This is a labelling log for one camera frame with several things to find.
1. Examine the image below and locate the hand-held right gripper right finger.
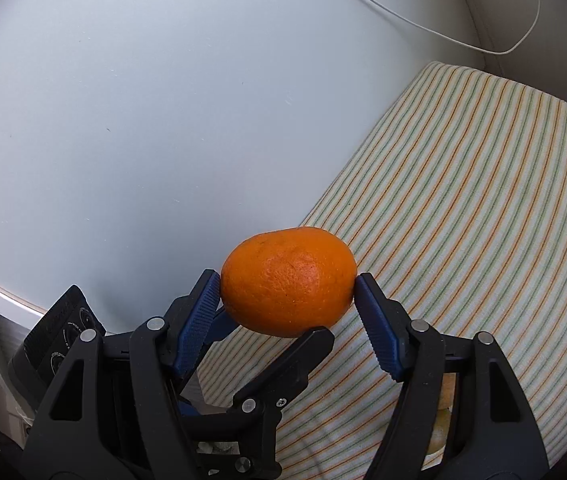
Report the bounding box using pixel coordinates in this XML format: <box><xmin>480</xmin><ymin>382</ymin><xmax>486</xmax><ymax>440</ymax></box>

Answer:
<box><xmin>355</xmin><ymin>272</ymin><xmax>550</xmax><ymax>480</ymax></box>

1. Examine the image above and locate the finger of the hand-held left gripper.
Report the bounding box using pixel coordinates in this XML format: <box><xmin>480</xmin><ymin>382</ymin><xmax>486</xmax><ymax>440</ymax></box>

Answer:
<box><xmin>183</xmin><ymin>326</ymin><xmax>335</xmax><ymax>480</ymax></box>
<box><xmin>203</xmin><ymin>309</ymin><xmax>240</xmax><ymax>346</ymax></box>

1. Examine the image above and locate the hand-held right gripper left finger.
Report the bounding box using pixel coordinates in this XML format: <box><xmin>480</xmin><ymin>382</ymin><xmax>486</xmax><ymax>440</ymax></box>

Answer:
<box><xmin>18</xmin><ymin>269</ymin><xmax>222</xmax><ymax>480</ymax></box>

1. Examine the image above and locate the large orange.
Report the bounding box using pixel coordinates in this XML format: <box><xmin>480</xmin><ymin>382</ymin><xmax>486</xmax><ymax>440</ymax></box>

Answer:
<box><xmin>220</xmin><ymin>227</ymin><xmax>357</xmax><ymax>339</ymax></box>

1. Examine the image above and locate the striped table cloth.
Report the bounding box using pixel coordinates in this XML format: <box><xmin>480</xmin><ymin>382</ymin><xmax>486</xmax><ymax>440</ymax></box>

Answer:
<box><xmin>196</xmin><ymin>61</ymin><xmax>567</xmax><ymax>480</ymax></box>

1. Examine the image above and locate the white cable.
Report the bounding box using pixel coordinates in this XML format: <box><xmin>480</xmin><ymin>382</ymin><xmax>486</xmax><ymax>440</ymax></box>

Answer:
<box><xmin>308</xmin><ymin>0</ymin><xmax>541</xmax><ymax>56</ymax></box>

